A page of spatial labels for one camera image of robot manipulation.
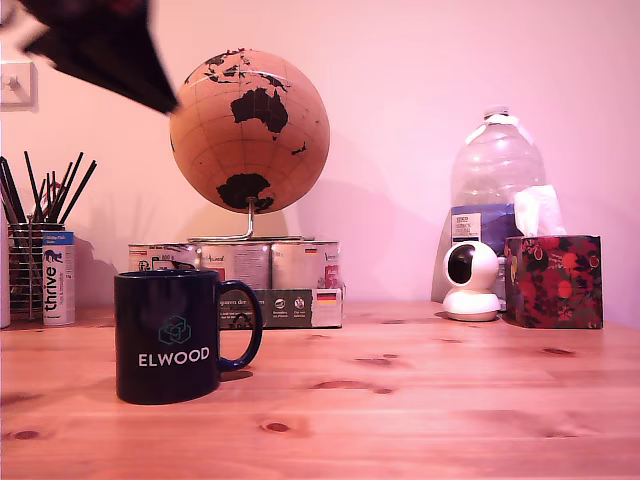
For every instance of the white wall plate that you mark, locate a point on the white wall plate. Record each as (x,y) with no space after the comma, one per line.
(20,87)

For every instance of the silver can with flag mark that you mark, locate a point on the silver can with flag mark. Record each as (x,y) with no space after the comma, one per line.
(305,267)

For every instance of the floral dark red tissue box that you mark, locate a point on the floral dark red tissue box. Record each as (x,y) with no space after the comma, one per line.
(555,282)

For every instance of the thin black stick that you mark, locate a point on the thin black stick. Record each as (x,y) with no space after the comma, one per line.
(59,187)
(11,190)
(66,186)
(34,186)
(78,191)

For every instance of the silver can with red label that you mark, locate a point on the silver can with red label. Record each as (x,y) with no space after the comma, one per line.
(240,265)

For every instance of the large clear water bottle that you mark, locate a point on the large clear water bottle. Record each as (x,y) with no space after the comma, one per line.
(495,165)

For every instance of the silver food can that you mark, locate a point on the silver food can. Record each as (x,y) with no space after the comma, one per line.
(150,257)

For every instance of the dark printed cardboard can tray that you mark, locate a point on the dark printed cardboard can tray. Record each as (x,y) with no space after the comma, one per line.
(300,307)

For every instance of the white paper tissue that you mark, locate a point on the white paper tissue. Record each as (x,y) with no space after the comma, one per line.
(537,210)

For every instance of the dark blue Elwood mug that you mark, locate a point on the dark blue Elwood mug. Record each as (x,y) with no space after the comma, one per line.
(165,340)

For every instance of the white blue thrive tube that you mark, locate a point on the white blue thrive tube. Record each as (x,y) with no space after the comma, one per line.
(58,280)

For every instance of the small white round camera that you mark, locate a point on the small white round camera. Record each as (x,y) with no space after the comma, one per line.
(470,280)

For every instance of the cork globe on metal stand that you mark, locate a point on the cork globe on metal stand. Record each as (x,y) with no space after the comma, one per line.
(250,140)

